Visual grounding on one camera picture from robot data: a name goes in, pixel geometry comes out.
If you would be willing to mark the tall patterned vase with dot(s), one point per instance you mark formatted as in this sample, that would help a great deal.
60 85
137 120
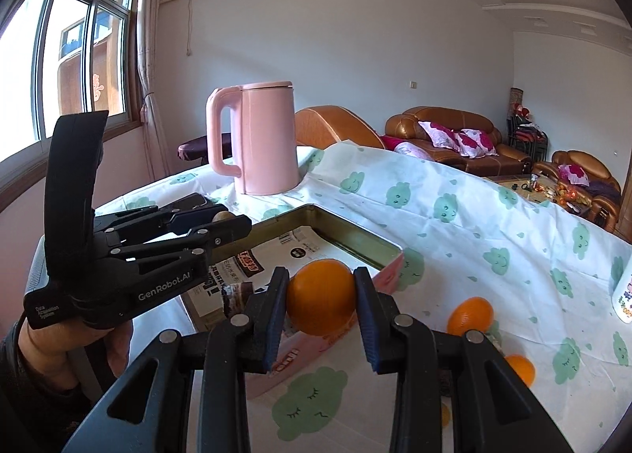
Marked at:
516 98

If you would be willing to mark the cluttered coffee table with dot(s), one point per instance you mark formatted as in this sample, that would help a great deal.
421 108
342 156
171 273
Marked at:
523 188

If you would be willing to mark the printed paper sheet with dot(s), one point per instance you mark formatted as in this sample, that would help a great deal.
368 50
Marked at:
276 248

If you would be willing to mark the pink electric kettle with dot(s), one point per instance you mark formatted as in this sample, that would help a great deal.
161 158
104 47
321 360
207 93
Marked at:
266 141

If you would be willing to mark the white and magenta pillow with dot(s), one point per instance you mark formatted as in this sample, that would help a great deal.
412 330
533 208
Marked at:
476 142
575 175
442 137

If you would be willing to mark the small orange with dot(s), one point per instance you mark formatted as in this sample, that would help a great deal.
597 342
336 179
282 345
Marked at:
522 370
470 317

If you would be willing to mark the pink metal tin tray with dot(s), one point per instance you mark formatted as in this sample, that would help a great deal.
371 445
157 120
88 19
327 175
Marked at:
345 240

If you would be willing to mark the brown leather armchair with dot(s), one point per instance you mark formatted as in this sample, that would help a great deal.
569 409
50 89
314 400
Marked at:
600 171

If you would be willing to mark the beige curtain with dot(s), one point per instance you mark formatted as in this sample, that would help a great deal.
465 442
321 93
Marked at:
148 62

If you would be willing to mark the stack of dark chairs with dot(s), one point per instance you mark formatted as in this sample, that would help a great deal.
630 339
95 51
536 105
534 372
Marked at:
528 137

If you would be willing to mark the person's left hand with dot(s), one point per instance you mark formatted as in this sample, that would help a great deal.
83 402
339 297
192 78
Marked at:
49 342

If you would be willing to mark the brown leather chair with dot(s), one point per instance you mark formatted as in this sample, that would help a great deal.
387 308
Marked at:
335 124

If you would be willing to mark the brown kiwi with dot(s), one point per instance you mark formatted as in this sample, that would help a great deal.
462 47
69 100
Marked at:
222 217

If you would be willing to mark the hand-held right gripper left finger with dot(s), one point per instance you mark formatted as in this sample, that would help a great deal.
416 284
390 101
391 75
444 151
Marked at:
276 322

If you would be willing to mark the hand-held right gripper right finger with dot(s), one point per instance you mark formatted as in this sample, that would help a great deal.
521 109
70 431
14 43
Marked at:
368 322

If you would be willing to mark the purple cushioned stool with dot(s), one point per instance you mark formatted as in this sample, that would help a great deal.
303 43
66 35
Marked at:
202 146

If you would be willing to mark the brown leather sofa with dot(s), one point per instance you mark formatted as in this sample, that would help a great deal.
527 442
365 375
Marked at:
503 156

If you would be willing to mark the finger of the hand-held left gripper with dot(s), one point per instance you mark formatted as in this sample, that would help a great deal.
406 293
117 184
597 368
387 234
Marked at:
197 214
229 230

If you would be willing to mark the white cloud print tablecloth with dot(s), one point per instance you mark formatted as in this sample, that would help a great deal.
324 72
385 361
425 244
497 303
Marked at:
469 245

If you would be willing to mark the window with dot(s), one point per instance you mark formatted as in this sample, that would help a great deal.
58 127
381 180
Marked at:
69 48

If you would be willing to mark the large orange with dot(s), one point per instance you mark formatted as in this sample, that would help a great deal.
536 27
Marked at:
321 297

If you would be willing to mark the white cartoon print mug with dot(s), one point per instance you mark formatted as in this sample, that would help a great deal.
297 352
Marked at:
624 297

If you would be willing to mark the person's left forearm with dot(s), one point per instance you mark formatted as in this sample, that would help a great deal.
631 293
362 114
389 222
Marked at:
29 408

